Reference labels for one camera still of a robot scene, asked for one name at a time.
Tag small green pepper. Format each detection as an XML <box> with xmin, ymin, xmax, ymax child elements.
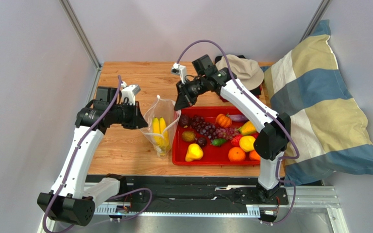
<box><xmin>211</xmin><ymin>138</ymin><xmax>228</xmax><ymax>147</ymax></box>

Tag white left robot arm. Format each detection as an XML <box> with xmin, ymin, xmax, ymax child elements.
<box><xmin>37</xmin><ymin>84</ymin><xmax>148</xmax><ymax>226</ymax></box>

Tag beige bucket hat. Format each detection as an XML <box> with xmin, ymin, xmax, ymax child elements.
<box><xmin>217</xmin><ymin>54</ymin><xmax>265</xmax><ymax>91</ymax></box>

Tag yellow green mango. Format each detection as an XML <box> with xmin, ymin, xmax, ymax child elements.
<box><xmin>238</xmin><ymin>121</ymin><xmax>257</xmax><ymax>136</ymax></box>

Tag yellow pear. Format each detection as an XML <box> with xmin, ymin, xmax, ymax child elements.
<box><xmin>185</xmin><ymin>143</ymin><xmax>203</xmax><ymax>162</ymax></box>

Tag left aluminium frame post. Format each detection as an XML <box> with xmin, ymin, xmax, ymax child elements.
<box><xmin>59</xmin><ymin>0</ymin><xmax>102</xmax><ymax>70</ymax></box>

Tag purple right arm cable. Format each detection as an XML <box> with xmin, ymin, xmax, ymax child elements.
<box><xmin>176</xmin><ymin>39</ymin><xmax>300</xmax><ymax>226</ymax></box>

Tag blue yellow striped pillow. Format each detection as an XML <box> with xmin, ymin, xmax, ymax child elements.
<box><xmin>264</xmin><ymin>20</ymin><xmax>373</xmax><ymax>185</ymax></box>

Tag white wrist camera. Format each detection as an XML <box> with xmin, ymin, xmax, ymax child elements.
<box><xmin>121</xmin><ymin>84</ymin><xmax>141</xmax><ymax>105</ymax></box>
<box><xmin>170</xmin><ymin>63</ymin><xmax>187</xmax><ymax>84</ymax></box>

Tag orange fruit front right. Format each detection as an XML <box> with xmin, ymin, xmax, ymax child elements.
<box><xmin>249</xmin><ymin>150</ymin><xmax>261</xmax><ymax>161</ymax></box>

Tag brown kiwi fruit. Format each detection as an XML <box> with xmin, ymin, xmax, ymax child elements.
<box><xmin>181</xmin><ymin>131</ymin><xmax>196</xmax><ymax>143</ymax></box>

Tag light purple grape bunch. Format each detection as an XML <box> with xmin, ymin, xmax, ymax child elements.
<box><xmin>215</xmin><ymin>128</ymin><xmax>240</xmax><ymax>140</ymax></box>

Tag dark purple plum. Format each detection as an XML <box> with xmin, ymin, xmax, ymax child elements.
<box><xmin>196</xmin><ymin>137</ymin><xmax>207</xmax><ymax>148</ymax></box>

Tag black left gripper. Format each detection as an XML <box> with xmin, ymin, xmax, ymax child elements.
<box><xmin>109</xmin><ymin>101</ymin><xmax>148</xmax><ymax>130</ymax></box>

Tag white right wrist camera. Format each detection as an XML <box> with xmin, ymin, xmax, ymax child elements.
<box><xmin>170</xmin><ymin>63</ymin><xmax>187</xmax><ymax>84</ymax></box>

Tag dark purple grape bunch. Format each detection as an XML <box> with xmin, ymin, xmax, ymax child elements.
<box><xmin>190</xmin><ymin>116</ymin><xmax>219</xmax><ymax>140</ymax></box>

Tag orange fruit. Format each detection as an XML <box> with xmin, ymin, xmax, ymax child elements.
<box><xmin>249</xmin><ymin>150</ymin><xmax>261</xmax><ymax>161</ymax></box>
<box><xmin>228</xmin><ymin>147</ymin><xmax>246</xmax><ymax>162</ymax></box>

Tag clear dotted zip top bag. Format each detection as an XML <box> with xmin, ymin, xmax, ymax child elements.
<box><xmin>141</xmin><ymin>95</ymin><xmax>181</xmax><ymax>157</ymax></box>

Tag right aluminium frame post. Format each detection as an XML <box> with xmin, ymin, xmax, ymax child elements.
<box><xmin>300</xmin><ymin>0</ymin><xmax>332</xmax><ymax>42</ymax></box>

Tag aluminium frame post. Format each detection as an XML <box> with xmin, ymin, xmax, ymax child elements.
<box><xmin>300</xmin><ymin>0</ymin><xmax>332</xmax><ymax>42</ymax></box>
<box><xmin>59</xmin><ymin>0</ymin><xmax>102</xmax><ymax>70</ymax></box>

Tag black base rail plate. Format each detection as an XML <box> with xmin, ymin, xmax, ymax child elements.
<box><xmin>66</xmin><ymin>174</ymin><xmax>289</xmax><ymax>216</ymax></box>

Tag yellow banana bunch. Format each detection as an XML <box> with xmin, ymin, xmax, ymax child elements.
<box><xmin>152</xmin><ymin>117</ymin><xmax>170</xmax><ymax>157</ymax></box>

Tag orange fruit front left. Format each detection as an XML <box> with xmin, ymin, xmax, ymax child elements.
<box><xmin>228</xmin><ymin>147</ymin><xmax>246</xmax><ymax>162</ymax></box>

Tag folded black red clothes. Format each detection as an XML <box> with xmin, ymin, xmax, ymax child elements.
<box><xmin>214</xmin><ymin>55</ymin><xmax>263</xmax><ymax>103</ymax></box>

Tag aluminium base frame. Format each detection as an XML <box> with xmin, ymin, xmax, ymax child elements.
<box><xmin>47</xmin><ymin>184</ymin><xmax>349</xmax><ymax>233</ymax></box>

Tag small orange pumpkin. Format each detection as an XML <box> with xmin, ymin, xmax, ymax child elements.
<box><xmin>215</xmin><ymin>114</ymin><xmax>232</xmax><ymax>128</ymax></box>

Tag red plastic tray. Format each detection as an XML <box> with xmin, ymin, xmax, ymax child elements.
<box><xmin>172</xmin><ymin>106</ymin><xmax>260</xmax><ymax>166</ymax></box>

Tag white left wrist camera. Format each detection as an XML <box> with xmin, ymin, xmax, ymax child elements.
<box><xmin>121</xmin><ymin>84</ymin><xmax>141</xmax><ymax>105</ymax></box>

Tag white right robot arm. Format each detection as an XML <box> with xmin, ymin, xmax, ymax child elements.
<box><xmin>171</xmin><ymin>55</ymin><xmax>290</xmax><ymax>199</ymax></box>

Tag purple eggplant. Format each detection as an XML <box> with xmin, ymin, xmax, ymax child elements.
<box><xmin>229</xmin><ymin>114</ymin><xmax>248</xmax><ymax>122</ymax></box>

